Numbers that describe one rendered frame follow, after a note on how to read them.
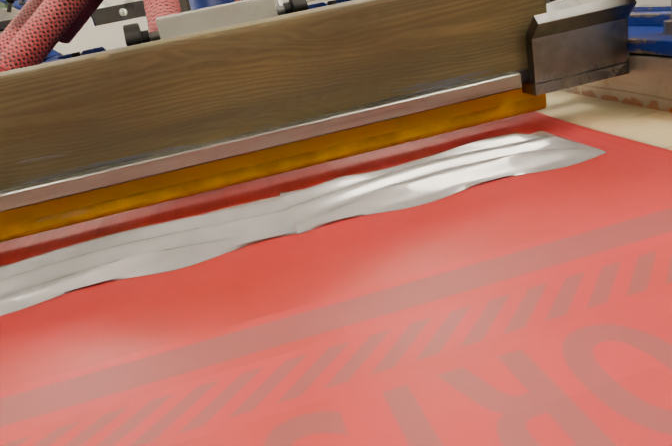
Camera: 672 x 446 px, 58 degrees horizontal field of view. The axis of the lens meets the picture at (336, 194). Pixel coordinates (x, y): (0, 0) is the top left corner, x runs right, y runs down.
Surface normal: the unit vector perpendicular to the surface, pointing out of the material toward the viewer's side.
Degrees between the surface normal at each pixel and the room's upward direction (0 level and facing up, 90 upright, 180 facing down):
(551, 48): 90
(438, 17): 90
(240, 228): 31
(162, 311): 0
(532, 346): 0
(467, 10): 90
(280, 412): 0
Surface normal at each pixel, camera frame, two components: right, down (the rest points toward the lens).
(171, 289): -0.18, -0.93
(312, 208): 0.08, -0.68
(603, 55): 0.22, 0.27
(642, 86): -0.96, 0.25
